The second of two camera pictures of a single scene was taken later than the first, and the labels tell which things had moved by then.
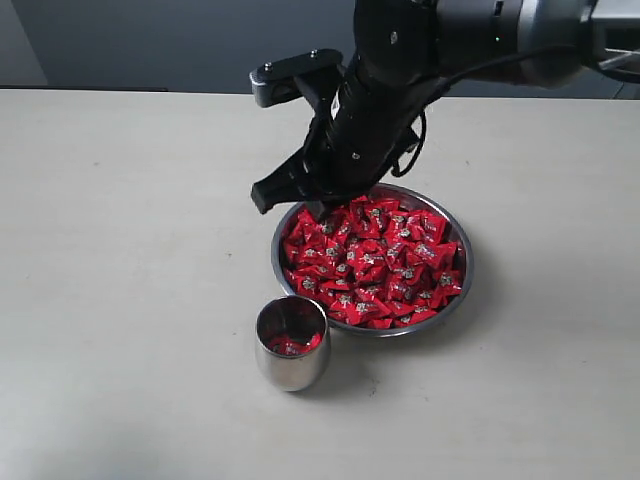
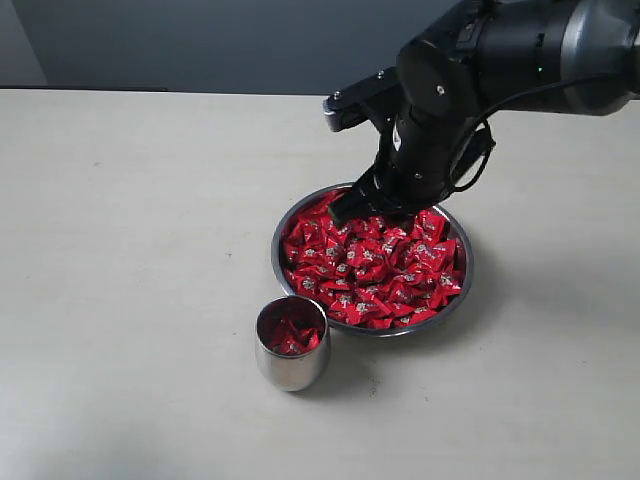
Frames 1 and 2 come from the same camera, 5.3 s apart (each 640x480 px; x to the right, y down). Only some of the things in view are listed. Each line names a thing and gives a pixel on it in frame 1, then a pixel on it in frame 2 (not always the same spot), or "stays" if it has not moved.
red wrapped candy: (432, 228) stays
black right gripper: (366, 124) -> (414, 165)
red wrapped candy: (364, 312) stays
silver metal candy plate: (384, 265) stays
